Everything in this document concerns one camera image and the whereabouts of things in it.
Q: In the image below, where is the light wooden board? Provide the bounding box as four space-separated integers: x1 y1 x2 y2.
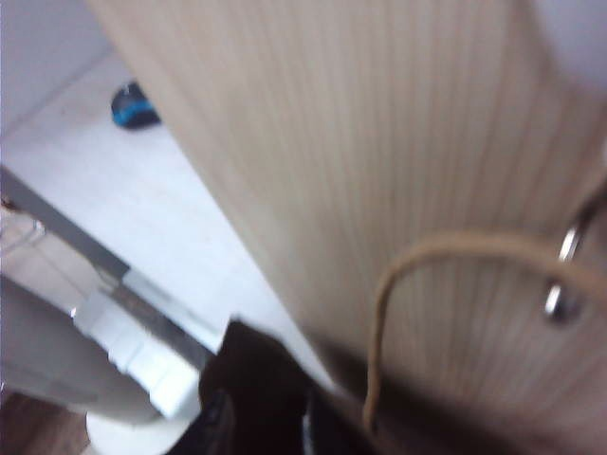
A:
87 0 607 455

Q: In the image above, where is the metal hook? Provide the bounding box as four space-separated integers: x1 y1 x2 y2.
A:
543 185 607 324

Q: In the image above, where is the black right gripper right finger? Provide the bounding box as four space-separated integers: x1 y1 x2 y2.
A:
307 388 377 455

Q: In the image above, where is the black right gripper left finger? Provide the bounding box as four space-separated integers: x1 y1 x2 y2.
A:
197 320 308 455

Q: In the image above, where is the black and blue mouse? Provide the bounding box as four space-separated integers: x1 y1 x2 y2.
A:
110 81 162 130

